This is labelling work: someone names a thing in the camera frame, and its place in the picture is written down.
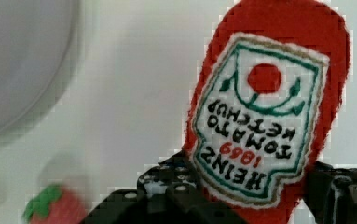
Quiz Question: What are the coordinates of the grey round plate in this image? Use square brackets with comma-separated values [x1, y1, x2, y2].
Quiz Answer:
[0, 0, 78, 131]

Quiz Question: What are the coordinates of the red plush ketchup bottle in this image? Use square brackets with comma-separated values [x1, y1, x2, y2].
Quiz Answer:
[183, 0, 350, 224]

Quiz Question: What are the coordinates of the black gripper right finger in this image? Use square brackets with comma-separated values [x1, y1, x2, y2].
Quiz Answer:
[304, 161, 357, 224]

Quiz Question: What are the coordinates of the light red strawberry toy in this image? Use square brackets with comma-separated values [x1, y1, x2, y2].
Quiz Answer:
[22, 184, 87, 224]

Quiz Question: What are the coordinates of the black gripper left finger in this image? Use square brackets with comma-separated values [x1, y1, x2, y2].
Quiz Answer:
[79, 152, 247, 224]

